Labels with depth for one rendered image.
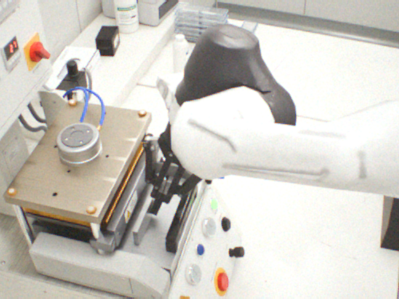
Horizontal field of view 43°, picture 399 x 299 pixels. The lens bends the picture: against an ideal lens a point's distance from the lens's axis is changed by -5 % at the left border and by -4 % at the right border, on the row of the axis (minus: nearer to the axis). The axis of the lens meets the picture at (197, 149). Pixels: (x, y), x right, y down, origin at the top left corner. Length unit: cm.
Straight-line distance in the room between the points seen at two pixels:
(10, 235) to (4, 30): 42
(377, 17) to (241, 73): 281
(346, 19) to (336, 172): 297
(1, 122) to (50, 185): 14
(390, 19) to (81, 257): 284
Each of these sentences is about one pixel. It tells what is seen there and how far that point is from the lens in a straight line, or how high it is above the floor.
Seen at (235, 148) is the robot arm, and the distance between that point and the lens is 60.
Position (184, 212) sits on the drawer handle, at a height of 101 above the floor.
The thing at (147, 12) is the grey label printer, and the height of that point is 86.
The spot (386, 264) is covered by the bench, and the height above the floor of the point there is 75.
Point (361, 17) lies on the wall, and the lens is 348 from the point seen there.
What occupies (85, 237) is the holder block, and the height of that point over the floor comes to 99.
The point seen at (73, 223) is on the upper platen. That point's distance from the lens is 96.
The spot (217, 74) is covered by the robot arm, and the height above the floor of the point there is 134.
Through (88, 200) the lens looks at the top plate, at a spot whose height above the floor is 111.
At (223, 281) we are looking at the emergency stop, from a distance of 113.
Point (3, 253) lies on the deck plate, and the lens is 109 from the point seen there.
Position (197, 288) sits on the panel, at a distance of 106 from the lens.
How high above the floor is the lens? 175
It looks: 43 degrees down
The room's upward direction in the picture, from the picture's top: 2 degrees counter-clockwise
